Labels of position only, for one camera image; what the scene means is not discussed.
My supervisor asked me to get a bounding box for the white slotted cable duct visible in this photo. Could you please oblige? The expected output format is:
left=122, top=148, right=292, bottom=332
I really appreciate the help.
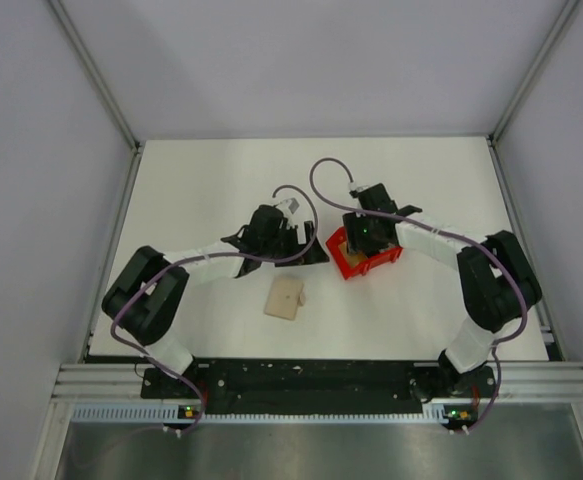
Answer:
left=71, top=403, right=472, bottom=426

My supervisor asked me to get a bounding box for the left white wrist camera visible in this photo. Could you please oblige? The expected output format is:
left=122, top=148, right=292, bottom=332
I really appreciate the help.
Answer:
left=274, top=198, right=300, bottom=218

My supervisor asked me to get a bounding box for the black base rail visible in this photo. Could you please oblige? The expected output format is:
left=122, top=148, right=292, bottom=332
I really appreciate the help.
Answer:
left=140, top=357, right=496, bottom=415

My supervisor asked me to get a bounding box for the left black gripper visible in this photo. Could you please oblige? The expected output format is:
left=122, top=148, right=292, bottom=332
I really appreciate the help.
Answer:
left=261, top=221, right=328, bottom=267

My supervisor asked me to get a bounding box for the purple cable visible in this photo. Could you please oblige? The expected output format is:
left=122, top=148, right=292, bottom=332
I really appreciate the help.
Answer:
left=109, top=185, right=320, bottom=434
left=309, top=158, right=532, bottom=346

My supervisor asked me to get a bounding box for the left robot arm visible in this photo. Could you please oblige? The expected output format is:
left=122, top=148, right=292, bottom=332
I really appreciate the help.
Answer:
left=101, top=199, right=329, bottom=397

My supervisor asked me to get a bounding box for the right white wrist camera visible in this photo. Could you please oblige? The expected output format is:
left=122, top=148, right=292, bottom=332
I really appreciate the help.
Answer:
left=348, top=181, right=369, bottom=198

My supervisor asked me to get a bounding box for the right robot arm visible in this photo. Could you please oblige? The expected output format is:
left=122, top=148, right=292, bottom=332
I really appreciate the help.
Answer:
left=343, top=183, right=542, bottom=396

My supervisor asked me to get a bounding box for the beige card holder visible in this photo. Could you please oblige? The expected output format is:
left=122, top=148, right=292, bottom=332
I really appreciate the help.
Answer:
left=264, top=276, right=306, bottom=321

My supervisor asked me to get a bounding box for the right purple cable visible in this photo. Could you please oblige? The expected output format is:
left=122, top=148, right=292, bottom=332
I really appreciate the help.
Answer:
left=309, top=158, right=532, bottom=346

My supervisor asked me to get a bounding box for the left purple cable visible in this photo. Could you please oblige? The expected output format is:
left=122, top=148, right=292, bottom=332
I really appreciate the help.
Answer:
left=109, top=185, right=320, bottom=434

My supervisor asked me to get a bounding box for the red plastic card tray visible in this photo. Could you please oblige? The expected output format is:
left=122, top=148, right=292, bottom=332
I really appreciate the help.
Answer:
left=325, top=227, right=403, bottom=280

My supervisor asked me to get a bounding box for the gold credit card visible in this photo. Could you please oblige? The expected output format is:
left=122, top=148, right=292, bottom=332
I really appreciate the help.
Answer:
left=340, top=242, right=367, bottom=268

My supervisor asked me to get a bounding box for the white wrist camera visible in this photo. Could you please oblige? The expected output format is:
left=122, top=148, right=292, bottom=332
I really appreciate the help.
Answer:
left=274, top=198, right=300, bottom=218
left=348, top=181, right=369, bottom=198

